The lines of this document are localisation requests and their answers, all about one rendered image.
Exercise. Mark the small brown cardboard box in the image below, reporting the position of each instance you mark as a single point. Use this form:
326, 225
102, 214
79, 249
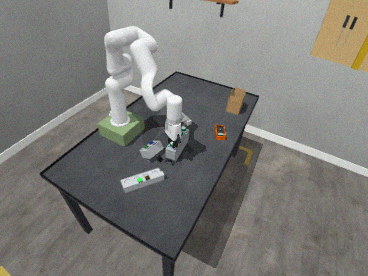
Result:
236, 98

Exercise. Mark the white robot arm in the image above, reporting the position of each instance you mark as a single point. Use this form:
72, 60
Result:
121, 68

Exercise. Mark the light grey panel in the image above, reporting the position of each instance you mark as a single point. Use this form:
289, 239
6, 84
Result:
149, 178

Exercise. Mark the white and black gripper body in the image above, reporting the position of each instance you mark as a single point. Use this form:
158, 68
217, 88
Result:
172, 130

